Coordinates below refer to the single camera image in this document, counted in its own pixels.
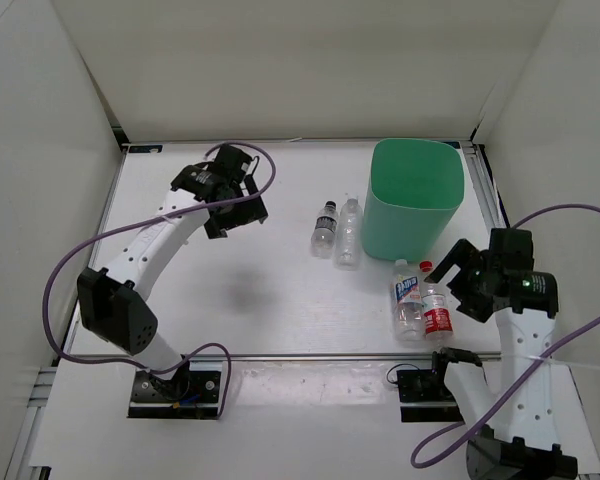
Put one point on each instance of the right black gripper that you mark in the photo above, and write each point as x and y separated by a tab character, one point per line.
462	253

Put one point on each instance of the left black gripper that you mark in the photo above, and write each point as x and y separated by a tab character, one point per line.
249	210

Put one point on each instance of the red-label red-cap bottle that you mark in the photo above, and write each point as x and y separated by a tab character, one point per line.
436	315

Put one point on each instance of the blue-label clear bottle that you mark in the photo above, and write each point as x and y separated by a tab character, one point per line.
407	303

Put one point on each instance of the small black-cap clear bottle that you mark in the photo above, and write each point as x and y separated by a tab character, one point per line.
323	236

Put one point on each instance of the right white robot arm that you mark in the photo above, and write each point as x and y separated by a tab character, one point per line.
513	434

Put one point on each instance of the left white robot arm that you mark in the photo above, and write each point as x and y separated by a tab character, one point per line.
113	300

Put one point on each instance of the green plastic bin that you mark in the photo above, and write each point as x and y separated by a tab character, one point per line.
415	187

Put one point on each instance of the clear crushed plastic bottle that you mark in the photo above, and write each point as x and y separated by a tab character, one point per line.
348	250

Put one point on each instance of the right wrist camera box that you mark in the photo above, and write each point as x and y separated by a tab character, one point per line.
510	249

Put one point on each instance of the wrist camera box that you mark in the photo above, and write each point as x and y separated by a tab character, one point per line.
232	160
510	249

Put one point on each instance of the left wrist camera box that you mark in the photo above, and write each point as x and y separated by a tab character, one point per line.
232	160

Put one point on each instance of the aluminium frame rail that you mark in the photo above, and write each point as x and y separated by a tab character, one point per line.
484	185

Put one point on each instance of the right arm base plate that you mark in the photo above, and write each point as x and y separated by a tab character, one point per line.
423	398

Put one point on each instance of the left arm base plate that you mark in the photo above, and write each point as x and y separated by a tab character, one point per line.
192	395

